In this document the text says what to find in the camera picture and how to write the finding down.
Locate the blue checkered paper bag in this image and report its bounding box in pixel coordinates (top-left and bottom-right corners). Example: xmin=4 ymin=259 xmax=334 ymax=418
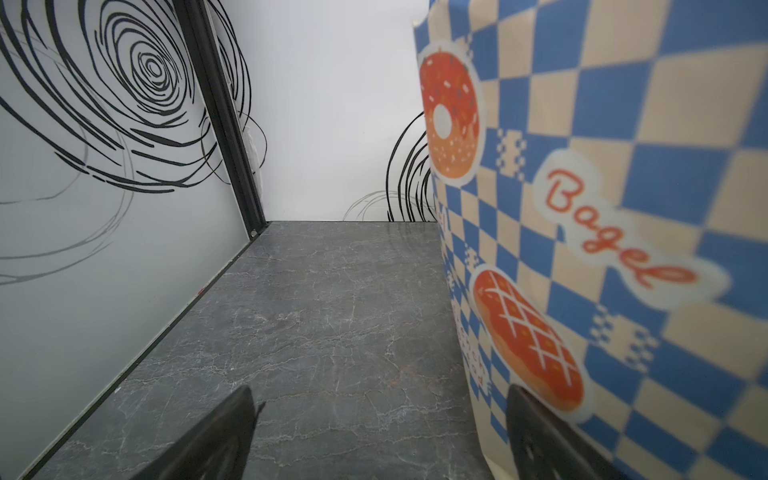
xmin=414 ymin=1 xmax=767 ymax=479

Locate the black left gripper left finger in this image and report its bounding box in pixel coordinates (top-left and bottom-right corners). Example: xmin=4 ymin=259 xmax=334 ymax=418
xmin=132 ymin=385 xmax=265 ymax=480

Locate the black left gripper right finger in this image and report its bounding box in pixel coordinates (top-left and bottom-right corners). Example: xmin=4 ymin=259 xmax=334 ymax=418
xmin=506 ymin=385 xmax=627 ymax=480

